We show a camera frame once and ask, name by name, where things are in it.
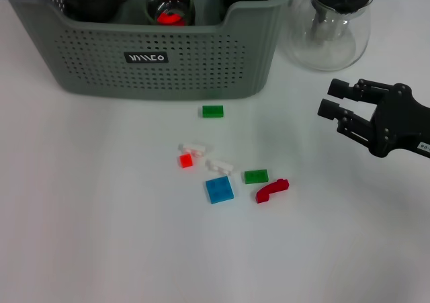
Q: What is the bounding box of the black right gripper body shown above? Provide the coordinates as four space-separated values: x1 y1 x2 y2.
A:
368 83 430 159

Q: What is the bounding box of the green rectangular toy brick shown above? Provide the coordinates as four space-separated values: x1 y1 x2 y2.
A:
244 169 269 185
202 105 224 119

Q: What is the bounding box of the dark red arched brick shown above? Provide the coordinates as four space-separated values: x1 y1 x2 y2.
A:
255 178 290 205

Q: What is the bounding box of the blue square toy brick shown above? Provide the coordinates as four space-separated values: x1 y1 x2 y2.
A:
204 175 235 206

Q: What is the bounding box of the small red square brick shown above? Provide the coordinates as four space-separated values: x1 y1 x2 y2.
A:
177 153 194 169

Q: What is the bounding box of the grey perforated storage bin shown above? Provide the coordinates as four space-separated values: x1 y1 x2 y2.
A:
0 0 300 101

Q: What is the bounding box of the glass carafe black lid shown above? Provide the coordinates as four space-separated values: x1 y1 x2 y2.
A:
288 0 376 72

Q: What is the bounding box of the black clay teapot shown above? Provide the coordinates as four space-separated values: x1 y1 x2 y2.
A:
62 0 132 24

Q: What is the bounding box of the white toy brick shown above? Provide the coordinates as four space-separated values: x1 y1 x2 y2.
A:
177 142 206 159
205 158 235 177

